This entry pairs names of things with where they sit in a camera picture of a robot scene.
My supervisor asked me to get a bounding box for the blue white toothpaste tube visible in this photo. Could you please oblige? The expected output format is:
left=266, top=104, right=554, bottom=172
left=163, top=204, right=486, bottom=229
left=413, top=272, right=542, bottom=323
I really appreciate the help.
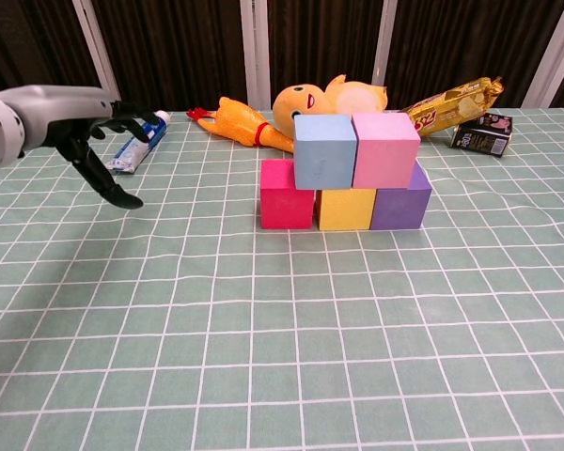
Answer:
left=102, top=110, right=171, bottom=176

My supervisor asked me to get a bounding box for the white aluminium frame post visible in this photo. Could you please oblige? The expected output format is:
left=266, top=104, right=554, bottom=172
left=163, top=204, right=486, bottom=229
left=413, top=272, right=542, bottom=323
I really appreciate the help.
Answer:
left=71, top=0, right=124, bottom=104
left=521, top=0, right=564, bottom=110
left=240, top=0, right=271, bottom=113
left=371, top=0, right=399, bottom=88

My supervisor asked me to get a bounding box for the yellow foam cube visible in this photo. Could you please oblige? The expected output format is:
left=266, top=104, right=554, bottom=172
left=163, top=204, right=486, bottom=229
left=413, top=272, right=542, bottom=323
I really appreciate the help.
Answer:
left=315, top=187, right=378, bottom=231

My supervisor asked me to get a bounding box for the orange rubber chicken toy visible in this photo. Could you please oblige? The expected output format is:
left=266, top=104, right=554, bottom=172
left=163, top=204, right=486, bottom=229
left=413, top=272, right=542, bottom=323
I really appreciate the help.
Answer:
left=186, top=96, right=296, bottom=154

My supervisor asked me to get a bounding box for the green checked tablecloth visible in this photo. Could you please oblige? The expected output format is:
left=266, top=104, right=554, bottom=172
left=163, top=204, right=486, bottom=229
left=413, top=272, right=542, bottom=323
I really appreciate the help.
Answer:
left=0, top=106, right=564, bottom=451

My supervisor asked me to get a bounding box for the black drink carton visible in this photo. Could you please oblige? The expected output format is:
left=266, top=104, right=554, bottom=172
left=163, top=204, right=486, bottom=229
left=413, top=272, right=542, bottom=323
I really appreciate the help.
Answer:
left=449, top=112, right=513, bottom=158

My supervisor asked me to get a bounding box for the magenta foam cube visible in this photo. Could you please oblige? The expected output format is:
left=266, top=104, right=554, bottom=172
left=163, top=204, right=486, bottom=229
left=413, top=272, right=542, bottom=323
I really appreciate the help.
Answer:
left=259, top=159, right=317, bottom=230

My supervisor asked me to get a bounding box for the light pink foam cube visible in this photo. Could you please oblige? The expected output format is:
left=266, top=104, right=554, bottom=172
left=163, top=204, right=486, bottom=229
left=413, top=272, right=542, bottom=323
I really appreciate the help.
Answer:
left=351, top=112, right=423, bottom=191

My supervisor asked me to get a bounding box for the light blue foam cube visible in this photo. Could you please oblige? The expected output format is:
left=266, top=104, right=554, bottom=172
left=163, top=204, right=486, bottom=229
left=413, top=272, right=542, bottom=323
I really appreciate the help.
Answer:
left=293, top=114, right=358, bottom=191

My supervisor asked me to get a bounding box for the dark pleated curtain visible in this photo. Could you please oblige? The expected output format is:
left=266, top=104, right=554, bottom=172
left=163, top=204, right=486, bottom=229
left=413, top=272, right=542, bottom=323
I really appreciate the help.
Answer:
left=0, top=0, right=564, bottom=118

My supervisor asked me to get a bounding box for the gold snack packet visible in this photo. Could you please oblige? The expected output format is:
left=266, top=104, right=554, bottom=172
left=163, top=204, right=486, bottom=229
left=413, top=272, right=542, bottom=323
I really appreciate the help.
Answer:
left=401, top=75, right=505, bottom=140

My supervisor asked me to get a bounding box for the purple foam cube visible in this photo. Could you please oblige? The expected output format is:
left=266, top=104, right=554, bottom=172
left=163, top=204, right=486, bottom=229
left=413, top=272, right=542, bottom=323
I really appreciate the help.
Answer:
left=369, top=162, right=433, bottom=231

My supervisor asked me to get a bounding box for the yellow plush duck toy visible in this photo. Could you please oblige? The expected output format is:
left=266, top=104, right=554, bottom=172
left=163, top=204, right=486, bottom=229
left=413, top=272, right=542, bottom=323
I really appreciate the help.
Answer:
left=272, top=73, right=389, bottom=135

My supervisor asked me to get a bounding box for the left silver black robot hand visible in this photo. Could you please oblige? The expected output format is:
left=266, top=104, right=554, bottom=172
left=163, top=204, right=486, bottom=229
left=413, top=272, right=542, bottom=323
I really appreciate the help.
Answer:
left=0, top=85, right=161, bottom=210

